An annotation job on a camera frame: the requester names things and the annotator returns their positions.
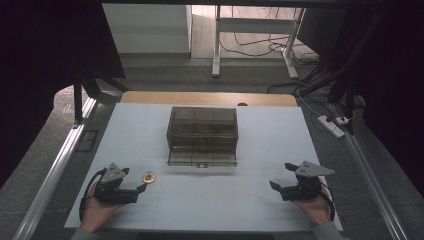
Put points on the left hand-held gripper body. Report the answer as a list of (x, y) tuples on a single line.
[(113, 193)]

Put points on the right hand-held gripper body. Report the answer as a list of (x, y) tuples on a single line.
[(308, 190)]

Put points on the transparent brown drawer box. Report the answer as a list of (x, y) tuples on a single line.
[(202, 133)]

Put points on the person's right hand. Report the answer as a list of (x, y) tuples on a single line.
[(318, 210)]

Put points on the person's left hand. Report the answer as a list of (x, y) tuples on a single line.
[(95, 213)]

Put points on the dark floor hatch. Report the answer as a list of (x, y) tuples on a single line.
[(87, 140)]

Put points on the white power strip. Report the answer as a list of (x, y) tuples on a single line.
[(330, 126)]

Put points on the white table mat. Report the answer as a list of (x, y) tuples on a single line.
[(206, 200)]

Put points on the white plug adapter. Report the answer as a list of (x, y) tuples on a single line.
[(342, 120)]

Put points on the dark table grommet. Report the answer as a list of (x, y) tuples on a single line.
[(242, 104)]

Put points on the black metal stand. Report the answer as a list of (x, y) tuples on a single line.
[(78, 100), (346, 86)]

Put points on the wooden table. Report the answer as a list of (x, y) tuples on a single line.
[(200, 98)]

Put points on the black curtain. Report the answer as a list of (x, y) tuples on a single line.
[(40, 66), (393, 93)]

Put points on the white cabinet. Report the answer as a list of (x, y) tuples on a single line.
[(146, 28)]

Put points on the aluminium rail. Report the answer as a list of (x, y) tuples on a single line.
[(53, 173), (370, 176)]

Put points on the white metal desk frame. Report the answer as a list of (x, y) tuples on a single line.
[(256, 25)]

